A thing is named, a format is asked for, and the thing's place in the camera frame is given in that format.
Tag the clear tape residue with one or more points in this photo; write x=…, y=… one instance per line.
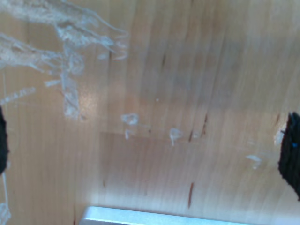
x=70, y=35

